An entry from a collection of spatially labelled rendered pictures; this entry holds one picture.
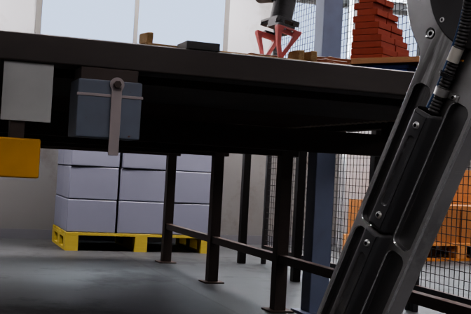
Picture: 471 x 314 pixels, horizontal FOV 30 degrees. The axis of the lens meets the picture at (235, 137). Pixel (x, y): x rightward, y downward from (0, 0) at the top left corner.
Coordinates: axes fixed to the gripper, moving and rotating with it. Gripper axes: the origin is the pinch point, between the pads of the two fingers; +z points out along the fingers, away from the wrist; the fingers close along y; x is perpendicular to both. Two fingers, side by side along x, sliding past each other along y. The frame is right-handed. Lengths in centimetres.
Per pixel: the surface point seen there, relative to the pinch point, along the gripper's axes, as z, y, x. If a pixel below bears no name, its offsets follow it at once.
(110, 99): 24, -22, 43
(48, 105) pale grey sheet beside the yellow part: 28, -19, 55
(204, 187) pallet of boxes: 20, 444, -164
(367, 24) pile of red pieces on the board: -35, 63, -60
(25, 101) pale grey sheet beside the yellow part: 29, -19, 59
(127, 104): 24, -23, 40
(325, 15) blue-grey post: -63, 168, -96
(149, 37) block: 6.4, -8.4, 34.5
